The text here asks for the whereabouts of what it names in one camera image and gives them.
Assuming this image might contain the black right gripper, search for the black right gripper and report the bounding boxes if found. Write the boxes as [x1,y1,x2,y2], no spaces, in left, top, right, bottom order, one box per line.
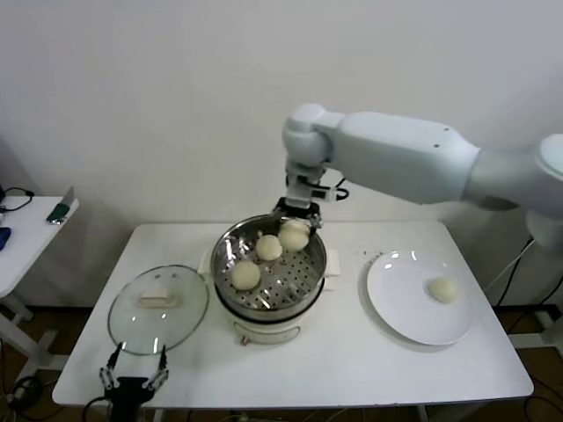
[268,198,325,241]

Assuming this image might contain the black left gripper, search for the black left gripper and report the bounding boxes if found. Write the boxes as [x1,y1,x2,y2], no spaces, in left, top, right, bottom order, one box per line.
[99,342,171,422]

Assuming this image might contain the white steamed baozi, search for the white steamed baozi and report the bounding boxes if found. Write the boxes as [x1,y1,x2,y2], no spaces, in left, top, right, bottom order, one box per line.
[230,261,261,291]
[277,220,311,251]
[254,234,283,261]
[427,275,461,304]

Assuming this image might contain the glass lid with white handle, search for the glass lid with white handle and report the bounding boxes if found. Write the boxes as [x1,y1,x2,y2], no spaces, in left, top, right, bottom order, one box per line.
[107,263,210,356]

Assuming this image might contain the steel perforated steamer basket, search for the steel perforated steamer basket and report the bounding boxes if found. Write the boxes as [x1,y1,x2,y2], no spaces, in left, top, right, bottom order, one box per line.
[198,214,343,311]

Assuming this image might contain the white round plate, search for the white round plate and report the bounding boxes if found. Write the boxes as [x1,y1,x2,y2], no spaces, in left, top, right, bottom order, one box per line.
[365,249,476,346]

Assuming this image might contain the white side table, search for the white side table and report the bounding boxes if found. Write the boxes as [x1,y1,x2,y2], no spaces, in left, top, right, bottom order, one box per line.
[0,195,81,370]

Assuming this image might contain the green flat tool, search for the green flat tool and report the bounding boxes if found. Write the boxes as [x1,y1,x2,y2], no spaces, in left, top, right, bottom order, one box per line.
[46,186,76,226]

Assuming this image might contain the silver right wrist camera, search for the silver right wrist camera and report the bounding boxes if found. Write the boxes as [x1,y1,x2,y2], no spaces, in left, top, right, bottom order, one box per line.
[286,174,332,208]

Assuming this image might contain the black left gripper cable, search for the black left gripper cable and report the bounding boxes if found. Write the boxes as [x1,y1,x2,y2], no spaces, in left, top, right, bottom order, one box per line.
[85,397,111,422]

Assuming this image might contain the black floor cables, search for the black floor cables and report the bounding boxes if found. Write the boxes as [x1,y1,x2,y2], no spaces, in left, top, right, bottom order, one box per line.
[0,373,61,417]

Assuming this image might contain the black hanging cable with adapter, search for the black hanging cable with adapter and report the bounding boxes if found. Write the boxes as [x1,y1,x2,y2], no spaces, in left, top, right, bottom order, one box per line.
[494,239,563,308]

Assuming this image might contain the white hanging cable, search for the white hanging cable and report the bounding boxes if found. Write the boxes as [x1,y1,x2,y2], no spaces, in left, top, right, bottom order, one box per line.
[486,239,536,291]

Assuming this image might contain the black cable on side table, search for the black cable on side table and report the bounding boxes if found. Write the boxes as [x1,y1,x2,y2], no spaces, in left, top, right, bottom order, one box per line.
[0,186,35,215]

